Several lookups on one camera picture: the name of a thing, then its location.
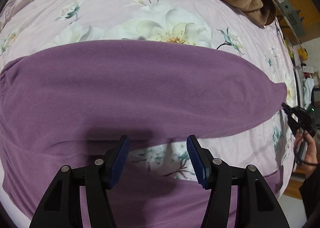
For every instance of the person's right hand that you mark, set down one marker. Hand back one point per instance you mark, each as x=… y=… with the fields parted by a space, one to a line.
x=311 y=148

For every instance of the light blue cloth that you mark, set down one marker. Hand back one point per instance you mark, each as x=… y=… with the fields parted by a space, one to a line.
x=308 y=90

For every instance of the purple knit garment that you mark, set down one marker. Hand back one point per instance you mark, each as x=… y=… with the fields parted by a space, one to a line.
x=125 y=88

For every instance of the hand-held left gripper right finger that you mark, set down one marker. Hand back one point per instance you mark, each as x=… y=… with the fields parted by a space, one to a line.
x=197 y=163

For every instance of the person's right forearm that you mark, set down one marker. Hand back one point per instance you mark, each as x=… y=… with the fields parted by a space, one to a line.
x=311 y=193

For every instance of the grey shoe box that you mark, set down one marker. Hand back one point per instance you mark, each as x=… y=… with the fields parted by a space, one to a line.
x=290 y=15

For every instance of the pink floral bed sheet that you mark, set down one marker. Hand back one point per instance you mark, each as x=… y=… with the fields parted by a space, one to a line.
x=100 y=5

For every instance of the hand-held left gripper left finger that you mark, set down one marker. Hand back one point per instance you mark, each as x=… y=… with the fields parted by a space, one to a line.
x=120 y=165

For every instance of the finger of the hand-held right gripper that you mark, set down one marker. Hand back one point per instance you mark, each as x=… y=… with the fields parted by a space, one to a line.
x=287 y=107
x=292 y=124

